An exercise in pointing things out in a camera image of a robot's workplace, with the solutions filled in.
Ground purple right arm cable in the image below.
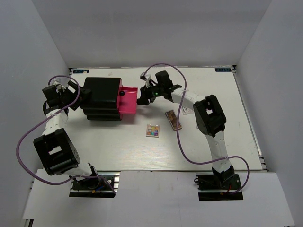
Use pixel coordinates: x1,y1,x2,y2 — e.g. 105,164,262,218
142,62,250,195

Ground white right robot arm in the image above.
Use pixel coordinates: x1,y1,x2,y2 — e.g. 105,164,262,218
137,70,234,189

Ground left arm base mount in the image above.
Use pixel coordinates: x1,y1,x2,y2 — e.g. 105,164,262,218
69,172,120,198

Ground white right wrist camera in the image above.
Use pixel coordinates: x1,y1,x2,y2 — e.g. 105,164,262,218
140,72,152,88

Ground pink black makeup drawer organizer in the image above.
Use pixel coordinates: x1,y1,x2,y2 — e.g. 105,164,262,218
80,77,138,121

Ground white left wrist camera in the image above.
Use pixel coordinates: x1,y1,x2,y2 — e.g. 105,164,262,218
51,77,78,93

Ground colourful glitter eyeshadow palette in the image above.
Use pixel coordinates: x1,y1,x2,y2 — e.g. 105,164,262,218
146,124,160,138

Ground clear false eyelash box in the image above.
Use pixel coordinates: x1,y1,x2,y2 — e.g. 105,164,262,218
181,106,194,115

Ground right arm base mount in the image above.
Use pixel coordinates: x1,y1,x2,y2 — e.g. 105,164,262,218
194,174,243,201

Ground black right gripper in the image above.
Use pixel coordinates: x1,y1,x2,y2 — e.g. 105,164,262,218
137,81,164,106

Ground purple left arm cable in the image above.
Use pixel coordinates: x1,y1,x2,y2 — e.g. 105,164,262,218
16,75,118,195

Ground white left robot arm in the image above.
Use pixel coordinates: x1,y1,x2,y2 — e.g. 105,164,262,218
33,81,100,189

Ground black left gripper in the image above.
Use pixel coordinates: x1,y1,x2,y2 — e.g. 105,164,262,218
60,81,91,111

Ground long brown eyeshadow palette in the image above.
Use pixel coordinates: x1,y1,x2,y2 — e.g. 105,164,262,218
165,110,182,131

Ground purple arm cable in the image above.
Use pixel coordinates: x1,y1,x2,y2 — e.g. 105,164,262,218
16,75,118,195
142,62,250,195

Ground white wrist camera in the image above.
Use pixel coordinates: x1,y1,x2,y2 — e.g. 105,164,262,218
51,77,78,93
140,72,152,88

